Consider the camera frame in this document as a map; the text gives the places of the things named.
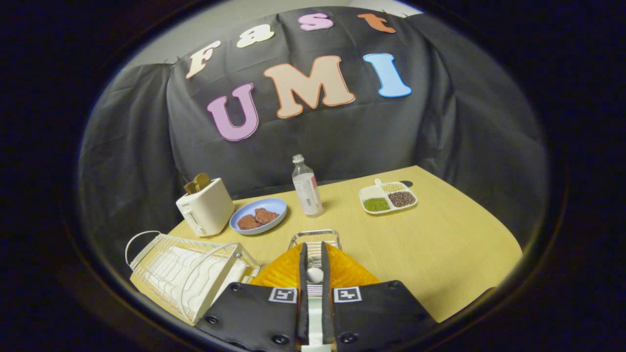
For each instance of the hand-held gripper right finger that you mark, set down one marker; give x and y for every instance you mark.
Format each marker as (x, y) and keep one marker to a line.
(326, 274)

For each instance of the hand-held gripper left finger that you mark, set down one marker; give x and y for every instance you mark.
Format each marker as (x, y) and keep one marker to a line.
(303, 274)

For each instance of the blue plate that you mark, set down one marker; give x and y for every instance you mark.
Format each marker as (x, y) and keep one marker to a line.
(266, 204)

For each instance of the brown meat patty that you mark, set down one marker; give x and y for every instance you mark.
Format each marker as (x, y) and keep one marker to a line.
(266, 215)
(248, 222)

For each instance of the clear plastic bottle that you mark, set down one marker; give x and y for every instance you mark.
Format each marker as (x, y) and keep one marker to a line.
(307, 190)

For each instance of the pile of green beans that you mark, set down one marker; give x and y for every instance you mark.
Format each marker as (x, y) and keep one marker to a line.
(376, 204)

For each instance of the white divided tray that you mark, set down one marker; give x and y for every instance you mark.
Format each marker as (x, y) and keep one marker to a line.
(369, 192)

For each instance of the pile of red beans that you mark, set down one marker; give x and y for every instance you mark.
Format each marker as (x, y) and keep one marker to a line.
(402, 198)

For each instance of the pile of yellow beans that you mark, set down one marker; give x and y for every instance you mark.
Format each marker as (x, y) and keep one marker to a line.
(393, 187)

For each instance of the cream white toaster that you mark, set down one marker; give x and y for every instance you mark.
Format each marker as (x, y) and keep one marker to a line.
(210, 208)

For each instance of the brown toast slice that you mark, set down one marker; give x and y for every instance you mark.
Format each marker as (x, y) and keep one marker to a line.
(190, 187)
(202, 180)

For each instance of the black backdrop cloth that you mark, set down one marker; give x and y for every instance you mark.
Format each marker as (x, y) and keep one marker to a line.
(371, 137)

